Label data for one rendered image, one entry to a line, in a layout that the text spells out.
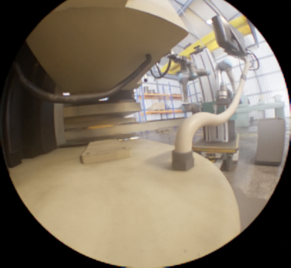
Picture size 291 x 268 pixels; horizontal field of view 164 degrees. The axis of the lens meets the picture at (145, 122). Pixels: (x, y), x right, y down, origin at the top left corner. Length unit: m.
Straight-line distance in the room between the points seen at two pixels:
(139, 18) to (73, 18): 0.22
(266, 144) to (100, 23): 1.71
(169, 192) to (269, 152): 1.50
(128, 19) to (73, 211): 0.47
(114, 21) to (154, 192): 0.46
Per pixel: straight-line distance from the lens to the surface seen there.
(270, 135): 1.52
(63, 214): 0.16
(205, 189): 0.16
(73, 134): 1.28
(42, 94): 0.35
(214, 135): 1.61
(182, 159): 0.19
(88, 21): 0.41
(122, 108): 1.11
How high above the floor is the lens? 0.70
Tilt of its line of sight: level
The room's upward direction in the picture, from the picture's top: 7 degrees counter-clockwise
